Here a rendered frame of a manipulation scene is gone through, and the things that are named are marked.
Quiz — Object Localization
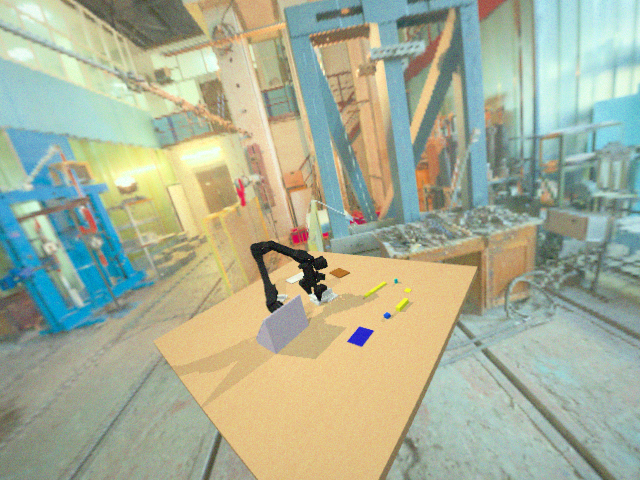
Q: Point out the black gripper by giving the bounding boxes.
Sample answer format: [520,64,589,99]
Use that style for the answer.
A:
[299,272,327,302]

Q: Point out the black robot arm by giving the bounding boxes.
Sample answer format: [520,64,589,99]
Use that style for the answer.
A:
[250,240,328,313]

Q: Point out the orange flat plate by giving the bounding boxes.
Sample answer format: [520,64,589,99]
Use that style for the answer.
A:
[329,268,350,278]

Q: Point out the yellow rectangular block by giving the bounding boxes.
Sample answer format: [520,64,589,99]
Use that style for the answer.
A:
[395,298,409,312]

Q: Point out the yellow long bar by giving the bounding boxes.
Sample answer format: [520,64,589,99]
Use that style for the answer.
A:
[364,282,387,298]

